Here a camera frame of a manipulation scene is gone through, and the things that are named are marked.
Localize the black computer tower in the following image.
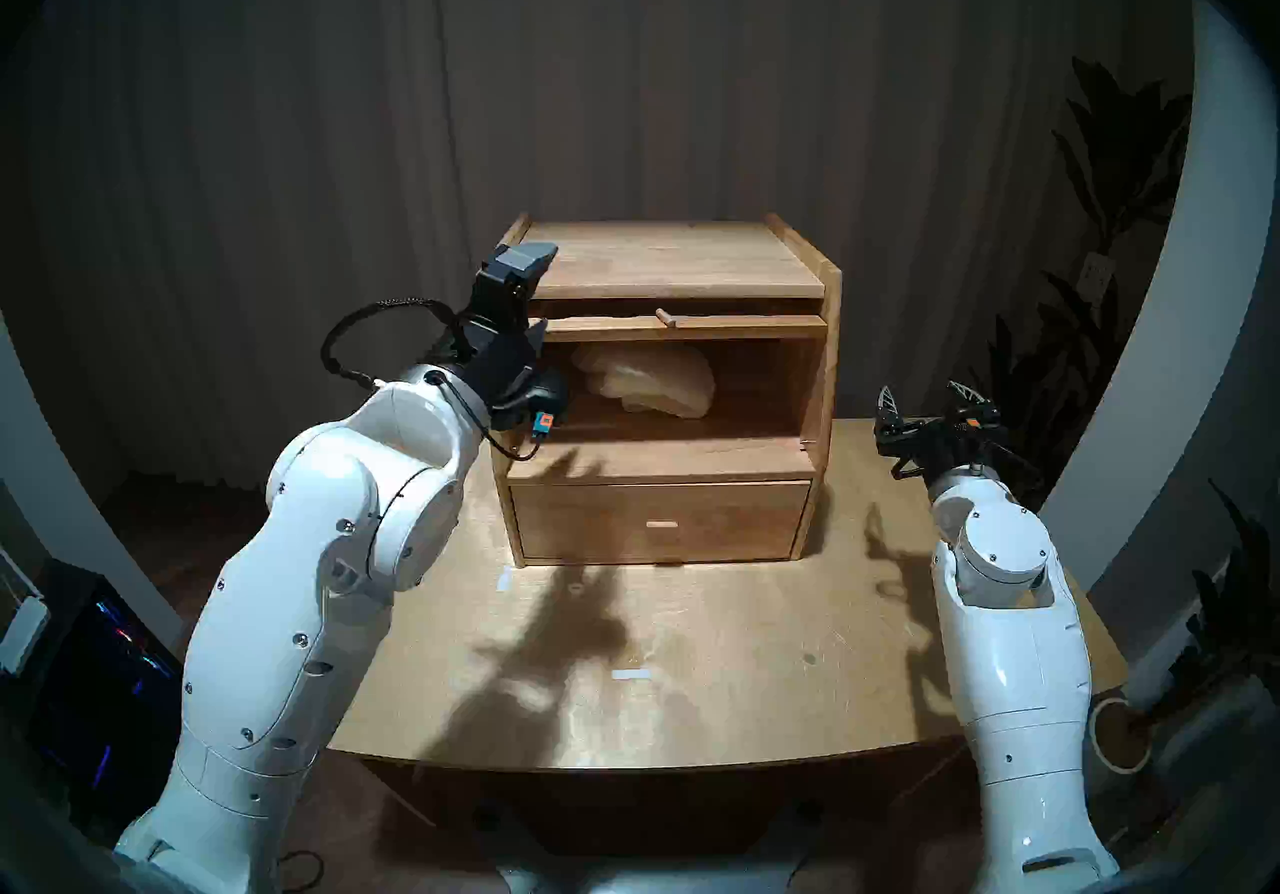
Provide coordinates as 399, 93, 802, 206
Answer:
25, 557, 191, 803

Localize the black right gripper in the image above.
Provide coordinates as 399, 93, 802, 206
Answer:
875, 380, 1011, 484

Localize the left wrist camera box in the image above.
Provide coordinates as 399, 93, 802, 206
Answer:
518, 370, 569, 438

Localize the wooden drawer with handle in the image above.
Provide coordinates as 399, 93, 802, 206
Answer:
510, 479, 813, 563

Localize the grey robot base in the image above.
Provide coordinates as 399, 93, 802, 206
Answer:
480, 802, 831, 894

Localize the grey curtain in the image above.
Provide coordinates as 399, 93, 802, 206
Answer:
0, 0, 1191, 503

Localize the wooden cabinet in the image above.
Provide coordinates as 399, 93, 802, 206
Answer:
490, 211, 843, 568

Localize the white wall device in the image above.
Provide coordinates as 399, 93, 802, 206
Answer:
0, 592, 51, 675

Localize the cream towel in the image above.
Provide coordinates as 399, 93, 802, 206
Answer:
570, 342, 717, 420

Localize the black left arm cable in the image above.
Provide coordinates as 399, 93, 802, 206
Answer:
320, 298, 476, 391

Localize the white plant pot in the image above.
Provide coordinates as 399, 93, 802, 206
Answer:
1088, 692, 1153, 775

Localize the wooden sliding door with knob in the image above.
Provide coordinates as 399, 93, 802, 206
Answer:
530, 307, 829, 344

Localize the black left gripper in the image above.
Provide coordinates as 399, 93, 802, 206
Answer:
458, 241, 560, 409

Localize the tall dark leafy plant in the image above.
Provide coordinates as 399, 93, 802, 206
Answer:
965, 52, 1196, 513

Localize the small dark potted plant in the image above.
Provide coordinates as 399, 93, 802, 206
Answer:
1130, 477, 1280, 733

